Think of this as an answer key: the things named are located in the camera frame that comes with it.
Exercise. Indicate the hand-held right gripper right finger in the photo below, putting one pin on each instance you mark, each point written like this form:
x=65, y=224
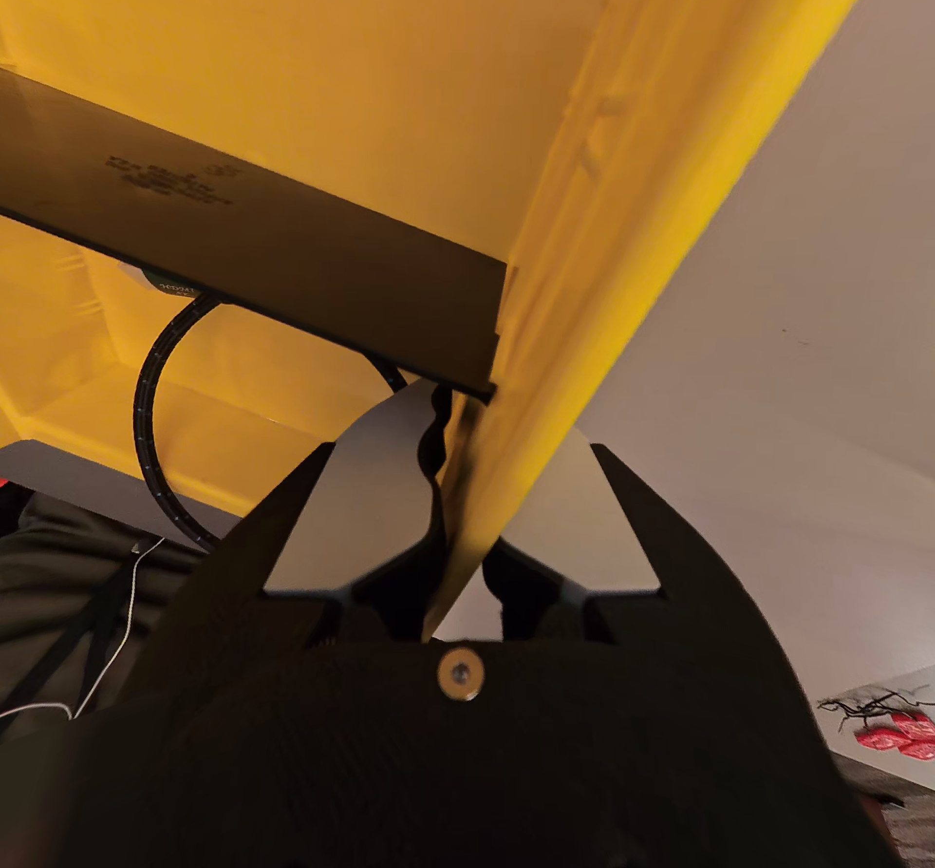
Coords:
x=584, y=517

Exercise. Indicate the yellow plastic bin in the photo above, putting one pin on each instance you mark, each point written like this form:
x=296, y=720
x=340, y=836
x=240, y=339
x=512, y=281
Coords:
x=365, y=42

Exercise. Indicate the black bin divider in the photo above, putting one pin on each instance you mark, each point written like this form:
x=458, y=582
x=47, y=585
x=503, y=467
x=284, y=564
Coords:
x=256, y=239

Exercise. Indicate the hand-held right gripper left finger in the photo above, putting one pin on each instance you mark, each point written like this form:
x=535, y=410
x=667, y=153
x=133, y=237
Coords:
x=350, y=503

